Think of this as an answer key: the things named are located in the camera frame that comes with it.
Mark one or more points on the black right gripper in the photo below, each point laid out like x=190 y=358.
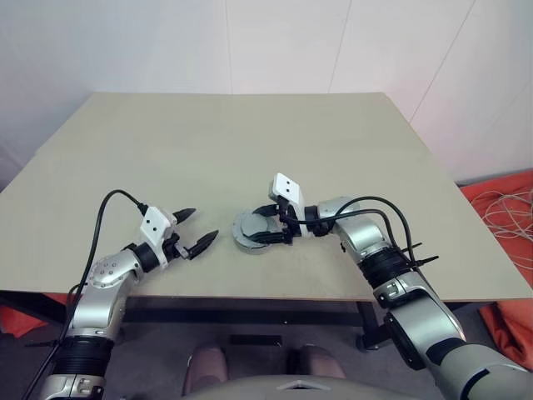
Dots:
x=288 y=229

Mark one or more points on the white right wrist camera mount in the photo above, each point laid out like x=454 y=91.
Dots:
x=287 y=187

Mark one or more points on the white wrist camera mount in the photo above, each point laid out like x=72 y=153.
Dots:
x=154 y=223
x=287 y=187

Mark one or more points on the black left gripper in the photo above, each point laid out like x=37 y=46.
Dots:
x=175 y=246

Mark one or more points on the black table frame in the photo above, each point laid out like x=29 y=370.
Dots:
x=250 y=310

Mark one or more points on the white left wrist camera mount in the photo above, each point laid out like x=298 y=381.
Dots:
x=154 y=223

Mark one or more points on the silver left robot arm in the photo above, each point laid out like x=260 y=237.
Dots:
x=104 y=275

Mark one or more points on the grey robot torso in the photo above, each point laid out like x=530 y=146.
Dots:
x=250 y=391

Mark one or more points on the dark brown rounded shape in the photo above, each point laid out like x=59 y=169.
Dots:
x=316 y=362
x=206 y=366

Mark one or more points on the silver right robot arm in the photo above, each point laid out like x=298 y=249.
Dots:
x=362 y=233

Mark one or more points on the grey motor lid circuit board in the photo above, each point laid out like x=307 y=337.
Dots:
x=258 y=225

